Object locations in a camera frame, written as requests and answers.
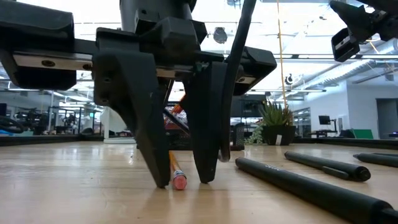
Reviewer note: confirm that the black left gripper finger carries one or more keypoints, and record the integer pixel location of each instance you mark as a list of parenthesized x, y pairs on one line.
[(140, 109), (205, 124)]

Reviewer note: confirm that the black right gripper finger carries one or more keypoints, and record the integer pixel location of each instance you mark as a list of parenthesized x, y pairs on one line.
[(357, 21)]

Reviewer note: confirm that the red scissors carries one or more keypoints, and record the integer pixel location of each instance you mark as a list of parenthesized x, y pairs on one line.
[(177, 109)]

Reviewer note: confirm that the orange pencil with pink eraser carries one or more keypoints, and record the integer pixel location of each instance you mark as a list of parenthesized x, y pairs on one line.
[(180, 182)]

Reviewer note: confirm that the black pen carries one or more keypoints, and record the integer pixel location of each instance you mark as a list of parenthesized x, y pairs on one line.
[(326, 165), (311, 189), (379, 160)]

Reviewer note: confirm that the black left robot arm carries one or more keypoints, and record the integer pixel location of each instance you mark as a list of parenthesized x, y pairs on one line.
[(155, 9)]

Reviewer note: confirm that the black mesh desk organizer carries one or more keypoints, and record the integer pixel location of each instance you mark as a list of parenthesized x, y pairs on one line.
[(237, 137)]

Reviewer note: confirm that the large black monitor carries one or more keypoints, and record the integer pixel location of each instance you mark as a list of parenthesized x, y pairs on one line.
[(252, 107)]

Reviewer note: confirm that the potted succulent plant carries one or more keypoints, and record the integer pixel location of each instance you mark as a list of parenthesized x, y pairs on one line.
[(276, 133)]

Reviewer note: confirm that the small black monitor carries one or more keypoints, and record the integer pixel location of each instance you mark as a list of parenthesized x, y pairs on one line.
[(324, 120)]

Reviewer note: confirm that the green board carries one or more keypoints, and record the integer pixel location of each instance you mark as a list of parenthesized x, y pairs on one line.
[(363, 134)]

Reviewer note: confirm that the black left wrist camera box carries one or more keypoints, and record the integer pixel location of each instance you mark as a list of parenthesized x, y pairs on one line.
[(174, 37)]

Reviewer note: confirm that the black aluminium table frame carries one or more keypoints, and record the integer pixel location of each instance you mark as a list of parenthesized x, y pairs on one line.
[(31, 140)]

